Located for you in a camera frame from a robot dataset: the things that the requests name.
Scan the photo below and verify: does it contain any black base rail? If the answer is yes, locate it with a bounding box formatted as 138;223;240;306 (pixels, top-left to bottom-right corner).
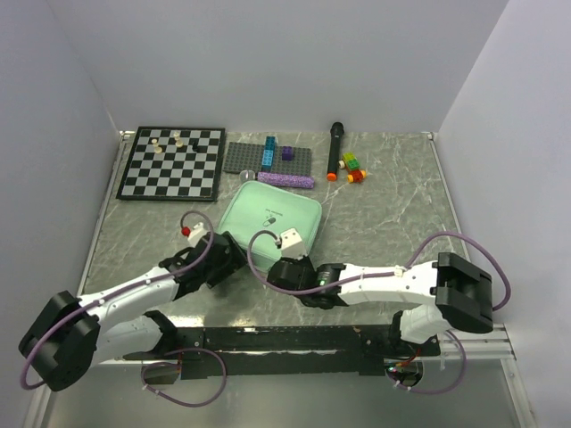
122;325;441;380

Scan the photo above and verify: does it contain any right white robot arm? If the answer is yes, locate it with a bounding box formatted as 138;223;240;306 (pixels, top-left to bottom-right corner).
267;252;493;356

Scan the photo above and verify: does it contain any purple glitter microphone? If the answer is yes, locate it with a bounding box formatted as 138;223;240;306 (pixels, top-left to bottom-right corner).
239;169;315;189

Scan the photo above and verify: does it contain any black white chessboard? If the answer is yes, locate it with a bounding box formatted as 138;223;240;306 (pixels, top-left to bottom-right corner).
116;126;226;202

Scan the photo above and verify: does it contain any grey building baseplate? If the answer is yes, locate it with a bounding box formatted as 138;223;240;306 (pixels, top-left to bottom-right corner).
222;142;312;177

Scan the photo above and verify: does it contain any blue brick stack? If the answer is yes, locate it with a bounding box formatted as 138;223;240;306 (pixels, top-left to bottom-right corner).
261;136;277;172

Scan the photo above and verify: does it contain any colourful brick toy car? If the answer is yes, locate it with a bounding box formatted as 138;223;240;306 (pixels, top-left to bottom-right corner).
338;152;367;184

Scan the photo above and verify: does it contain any purple building brick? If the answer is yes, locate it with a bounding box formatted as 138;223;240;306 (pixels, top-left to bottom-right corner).
281;146;294;161

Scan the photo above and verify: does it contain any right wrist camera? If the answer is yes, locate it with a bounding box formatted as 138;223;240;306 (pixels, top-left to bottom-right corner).
278;228;308;260

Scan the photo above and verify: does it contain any mint green medicine case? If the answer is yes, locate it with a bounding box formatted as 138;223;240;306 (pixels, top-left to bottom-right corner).
217;181;322;250

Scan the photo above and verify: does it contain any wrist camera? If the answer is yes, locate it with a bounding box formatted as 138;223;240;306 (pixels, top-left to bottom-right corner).
181;222;210;248
278;228;308;260

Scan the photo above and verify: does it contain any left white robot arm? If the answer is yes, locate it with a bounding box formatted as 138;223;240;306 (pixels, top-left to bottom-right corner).
18;232;247;391

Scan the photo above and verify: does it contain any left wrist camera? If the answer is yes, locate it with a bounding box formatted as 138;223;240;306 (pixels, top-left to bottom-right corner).
181;222;210;248

